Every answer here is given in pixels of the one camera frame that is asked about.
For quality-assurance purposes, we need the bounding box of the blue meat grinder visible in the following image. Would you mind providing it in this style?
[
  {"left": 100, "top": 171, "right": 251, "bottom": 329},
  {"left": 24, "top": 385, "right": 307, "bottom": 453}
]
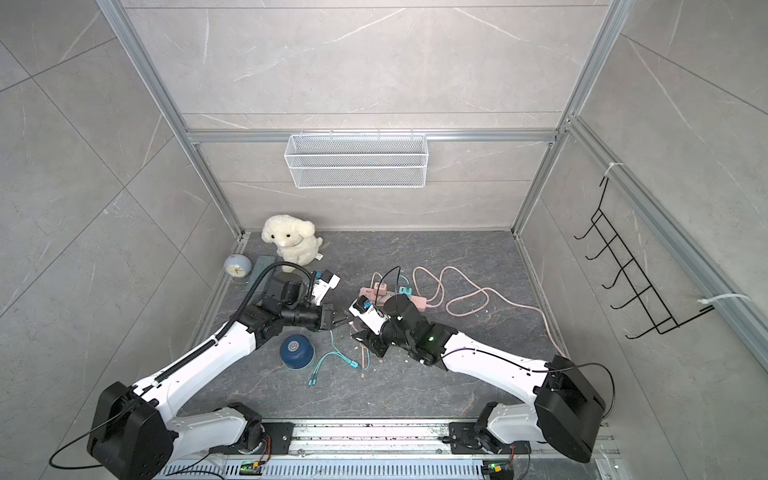
[{"left": 279, "top": 334, "right": 315, "bottom": 370}]

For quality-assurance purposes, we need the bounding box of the pink power strip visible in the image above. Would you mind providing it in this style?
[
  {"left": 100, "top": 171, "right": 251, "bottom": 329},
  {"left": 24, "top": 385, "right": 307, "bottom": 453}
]
[{"left": 359, "top": 265, "right": 568, "bottom": 358}]

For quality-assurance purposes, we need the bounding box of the teal charging cable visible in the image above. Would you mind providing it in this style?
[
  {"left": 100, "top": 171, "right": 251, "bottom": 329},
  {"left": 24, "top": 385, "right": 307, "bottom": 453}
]
[{"left": 307, "top": 274, "right": 415, "bottom": 386}]

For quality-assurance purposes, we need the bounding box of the orange charging cable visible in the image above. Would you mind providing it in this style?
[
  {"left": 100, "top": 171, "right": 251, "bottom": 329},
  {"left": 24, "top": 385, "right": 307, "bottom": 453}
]
[{"left": 359, "top": 271, "right": 388, "bottom": 370}]

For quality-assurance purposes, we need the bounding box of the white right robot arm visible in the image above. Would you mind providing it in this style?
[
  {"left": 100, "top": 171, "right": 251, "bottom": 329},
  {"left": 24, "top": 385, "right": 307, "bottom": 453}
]
[{"left": 349, "top": 294, "right": 606, "bottom": 463}]

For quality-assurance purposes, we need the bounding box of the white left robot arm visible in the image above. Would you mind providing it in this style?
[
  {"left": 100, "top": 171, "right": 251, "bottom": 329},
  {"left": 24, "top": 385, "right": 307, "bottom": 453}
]
[{"left": 81, "top": 261, "right": 340, "bottom": 479}]

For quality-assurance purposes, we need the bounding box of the white plush dog toy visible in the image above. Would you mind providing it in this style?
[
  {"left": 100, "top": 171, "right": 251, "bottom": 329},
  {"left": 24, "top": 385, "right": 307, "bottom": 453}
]
[{"left": 261, "top": 215, "right": 323, "bottom": 266}]

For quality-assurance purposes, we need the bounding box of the grey blue sponge block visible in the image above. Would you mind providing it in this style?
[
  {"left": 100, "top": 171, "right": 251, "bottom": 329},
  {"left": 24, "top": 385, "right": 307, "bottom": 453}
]
[{"left": 246, "top": 255, "right": 277, "bottom": 289}]

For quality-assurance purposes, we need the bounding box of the small globe ball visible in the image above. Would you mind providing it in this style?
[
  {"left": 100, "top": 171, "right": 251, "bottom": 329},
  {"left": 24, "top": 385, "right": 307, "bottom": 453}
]
[{"left": 224, "top": 254, "right": 253, "bottom": 278}]

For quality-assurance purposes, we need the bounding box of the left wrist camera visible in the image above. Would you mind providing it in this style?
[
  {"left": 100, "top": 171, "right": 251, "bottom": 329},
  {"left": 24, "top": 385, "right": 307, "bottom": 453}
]
[{"left": 311, "top": 270, "right": 340, "bottom": 306}]

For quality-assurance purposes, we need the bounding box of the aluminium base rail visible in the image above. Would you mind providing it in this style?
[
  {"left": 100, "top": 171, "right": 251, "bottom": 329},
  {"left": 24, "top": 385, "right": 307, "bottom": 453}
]
[{"left": 158, "top": 419, "right": 630, "bottom": 479}]

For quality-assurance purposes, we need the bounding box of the white wire mesh basket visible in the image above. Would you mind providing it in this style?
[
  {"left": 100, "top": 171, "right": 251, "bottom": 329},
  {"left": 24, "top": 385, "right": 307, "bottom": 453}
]
[{"left": 284, "top": 133, "right": 429, "bottom": 189}]

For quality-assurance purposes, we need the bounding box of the black wire hook rack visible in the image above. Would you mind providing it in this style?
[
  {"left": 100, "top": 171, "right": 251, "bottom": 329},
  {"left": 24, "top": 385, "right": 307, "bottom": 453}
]
[{"left": 574, "top": 177, "right": 715, "bottom": 340}]

